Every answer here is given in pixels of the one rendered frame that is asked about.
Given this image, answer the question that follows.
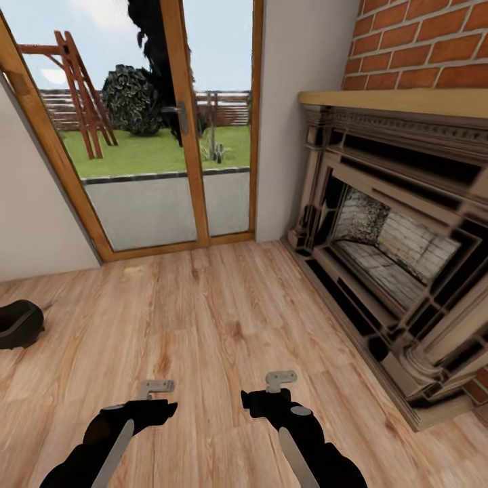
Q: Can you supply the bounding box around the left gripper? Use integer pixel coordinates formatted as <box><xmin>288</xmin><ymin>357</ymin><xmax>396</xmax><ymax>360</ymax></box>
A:
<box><xmin>126</xmin><ymin>399</ymin><xmax>178</xmax><ymax>432</ymax></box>

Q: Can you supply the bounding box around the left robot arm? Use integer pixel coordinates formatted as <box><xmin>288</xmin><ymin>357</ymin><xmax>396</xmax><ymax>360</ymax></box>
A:
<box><xmin>40</xmin><ymin>379</ymin><xmax>178</xmax><ymax>488</ymax></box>

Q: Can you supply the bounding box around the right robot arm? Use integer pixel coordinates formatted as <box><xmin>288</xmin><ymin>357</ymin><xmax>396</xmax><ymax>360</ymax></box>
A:
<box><xmin>241</xmin><ymin>370</ymin><xmax>368</xmax><ymax>488</ymax></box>

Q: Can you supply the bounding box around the cauldron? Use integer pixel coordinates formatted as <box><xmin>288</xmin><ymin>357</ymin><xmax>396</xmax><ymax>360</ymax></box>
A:
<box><xmin>0</xmin><ymin>298</ymin><xmax>45</xmax><ymax>348</ymax></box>

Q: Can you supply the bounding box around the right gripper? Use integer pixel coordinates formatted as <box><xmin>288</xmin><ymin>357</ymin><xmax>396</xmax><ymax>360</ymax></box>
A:
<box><xmin>241</xmin><ymin>388</ymin><xmax>291</xmax><ymax>422</ymax></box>

